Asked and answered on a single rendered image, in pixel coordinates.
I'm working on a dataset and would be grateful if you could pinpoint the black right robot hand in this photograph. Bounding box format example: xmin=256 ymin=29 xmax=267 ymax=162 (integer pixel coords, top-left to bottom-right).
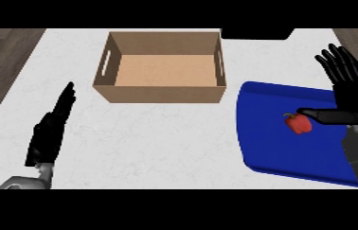
xmin=295 ymin=43 xmax=358 ymax=126

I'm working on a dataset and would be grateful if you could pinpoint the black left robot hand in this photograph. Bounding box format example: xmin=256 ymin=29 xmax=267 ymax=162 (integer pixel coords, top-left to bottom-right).
xmin=24 ymin=80 xmax=77 ymax=169

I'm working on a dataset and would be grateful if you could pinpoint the red bell pepper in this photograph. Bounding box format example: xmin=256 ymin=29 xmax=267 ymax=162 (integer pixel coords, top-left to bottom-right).
xmin=283 ymin=112 xmax=314 ymax=136

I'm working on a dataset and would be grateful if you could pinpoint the blue tray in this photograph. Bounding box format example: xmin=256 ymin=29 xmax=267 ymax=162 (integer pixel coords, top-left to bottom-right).
xmin=236 ymin=80 xmax=358 ymax=188

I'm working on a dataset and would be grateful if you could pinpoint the brown cardboard box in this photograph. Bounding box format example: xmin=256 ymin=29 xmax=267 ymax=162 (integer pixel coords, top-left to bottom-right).
xmin=91 ymin=30 xmax=228 ymax=104

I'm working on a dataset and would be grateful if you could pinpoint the black appliance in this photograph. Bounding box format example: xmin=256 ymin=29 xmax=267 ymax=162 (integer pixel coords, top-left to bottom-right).
xmin=218 ymin=28 xmax=295 ymax=41

